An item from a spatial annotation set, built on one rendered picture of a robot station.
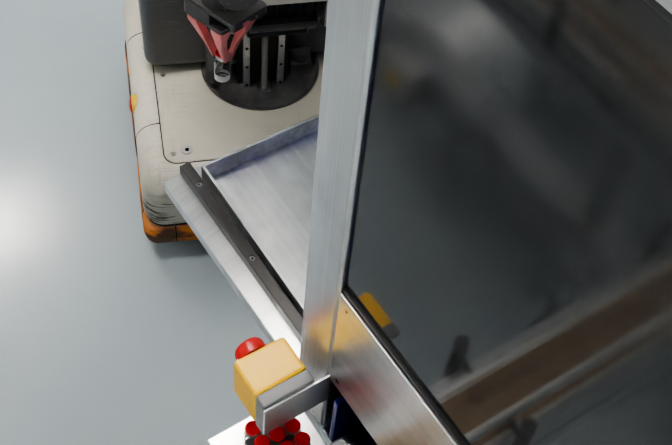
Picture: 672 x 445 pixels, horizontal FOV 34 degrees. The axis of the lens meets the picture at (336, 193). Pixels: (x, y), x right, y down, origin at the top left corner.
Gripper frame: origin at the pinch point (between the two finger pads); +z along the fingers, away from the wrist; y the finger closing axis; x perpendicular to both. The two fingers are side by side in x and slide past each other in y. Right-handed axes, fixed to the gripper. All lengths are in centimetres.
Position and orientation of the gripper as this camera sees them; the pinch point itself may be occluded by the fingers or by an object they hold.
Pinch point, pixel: (222, 52)
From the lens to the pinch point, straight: 151.2
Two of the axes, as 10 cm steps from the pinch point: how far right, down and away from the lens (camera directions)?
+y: 7.5, 5.2, -4.1
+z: -0.8, 6.9, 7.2
